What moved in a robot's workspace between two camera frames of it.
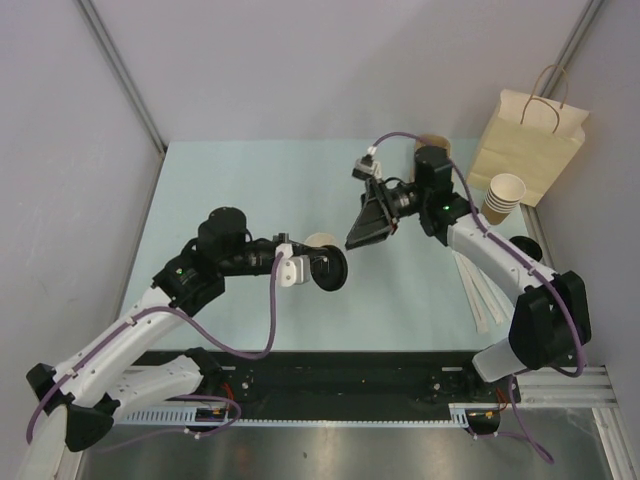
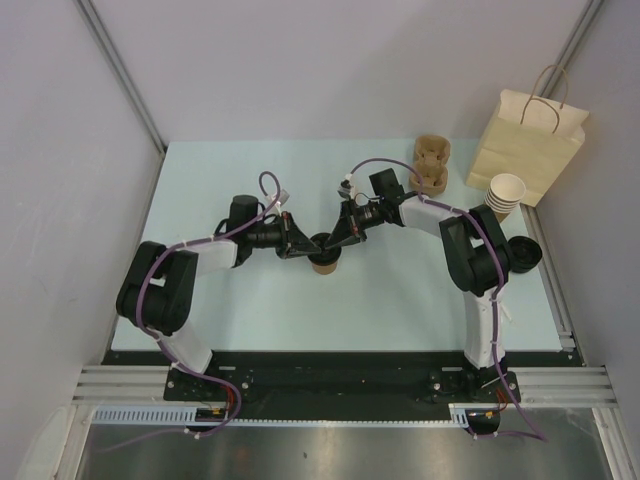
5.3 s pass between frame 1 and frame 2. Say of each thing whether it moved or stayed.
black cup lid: moved
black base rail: stayed
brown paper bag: stayed
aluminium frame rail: stayed
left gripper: moved
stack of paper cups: stayed
